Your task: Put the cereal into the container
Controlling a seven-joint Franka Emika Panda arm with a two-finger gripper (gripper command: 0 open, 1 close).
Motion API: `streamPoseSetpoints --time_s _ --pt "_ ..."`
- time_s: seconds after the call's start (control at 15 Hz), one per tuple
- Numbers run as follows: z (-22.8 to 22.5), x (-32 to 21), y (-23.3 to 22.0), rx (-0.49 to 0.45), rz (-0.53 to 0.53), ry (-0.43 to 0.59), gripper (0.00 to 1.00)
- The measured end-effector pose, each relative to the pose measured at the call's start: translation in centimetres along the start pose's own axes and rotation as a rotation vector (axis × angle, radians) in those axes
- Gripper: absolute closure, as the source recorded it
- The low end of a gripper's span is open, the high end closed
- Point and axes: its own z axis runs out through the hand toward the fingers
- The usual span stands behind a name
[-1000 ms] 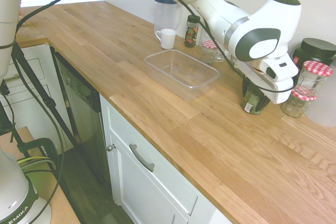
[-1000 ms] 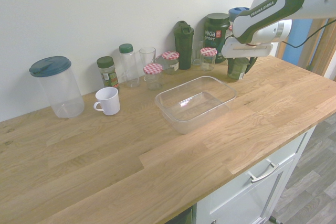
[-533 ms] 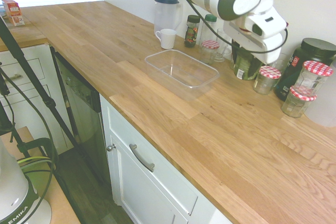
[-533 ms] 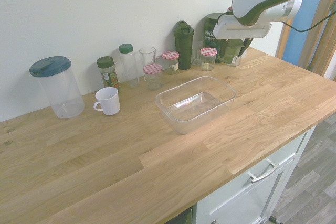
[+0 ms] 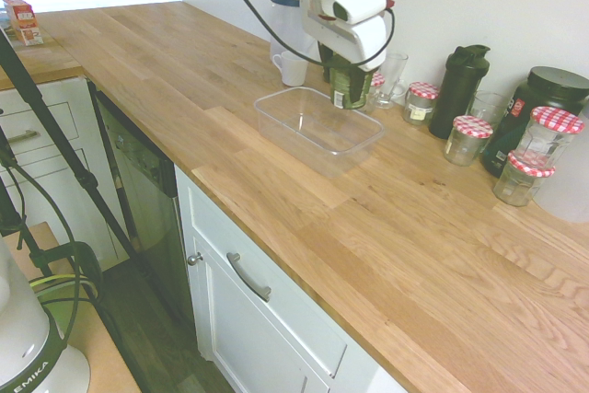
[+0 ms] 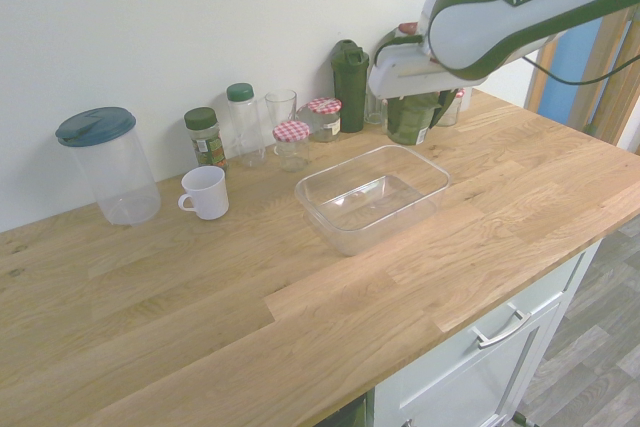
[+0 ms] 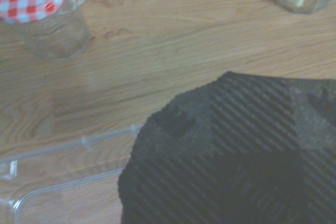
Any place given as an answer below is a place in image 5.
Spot labelled jar checked lid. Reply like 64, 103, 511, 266
403, 81, 440, 127

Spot small jar checked lid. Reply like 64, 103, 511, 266
366, 72, 387, 114

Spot green cereal tub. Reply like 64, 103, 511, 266
328, 57, 372, 111

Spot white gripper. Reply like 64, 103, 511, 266
302, 11, 388, 108

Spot white kitchen cabinet with drawer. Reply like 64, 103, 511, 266
174, 165, 410, 393

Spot green and black cable bundle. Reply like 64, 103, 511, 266
0, 125, 121, 348

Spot empty jar checked lid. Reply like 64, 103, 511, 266
492, 150, 557, 208
512, 106, 585, 169
443, 114, 494, 168

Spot white drawer cabinet unit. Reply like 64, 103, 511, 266
0, 75, 133, 274

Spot silver bar drawer handle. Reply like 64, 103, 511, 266
225, 252, 272, 303

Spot black shaker bottle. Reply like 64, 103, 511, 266
428, 43, 491, 141

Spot large black supplement tub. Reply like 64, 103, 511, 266
479, 65, 589, 179

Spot wooden robot mounting board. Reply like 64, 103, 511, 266
0, 221, 143, 393

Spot black camera tripod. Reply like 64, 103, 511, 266
0, 27, 142, 279

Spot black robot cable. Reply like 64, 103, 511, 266
198, 0, 398, 73

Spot clear drinking glass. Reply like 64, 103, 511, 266
468, 90, 510, 137

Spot white water jug blue band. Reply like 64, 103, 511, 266
268, 0, 322, 64

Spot clear plastic rectangular container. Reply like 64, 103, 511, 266
253, 86, 387, 179

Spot white ceramic mug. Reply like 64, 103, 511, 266
271, 50, 310, 87

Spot clear handled latte glass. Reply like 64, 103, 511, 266
373, 52, 410, 110

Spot orange and white carton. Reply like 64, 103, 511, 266
1, 0, 46, 47

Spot stainless steel dishwasher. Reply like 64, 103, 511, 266
89, 82, 197, 325

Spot silver drawer pull handle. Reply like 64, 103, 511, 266
6, 129, 41, 144

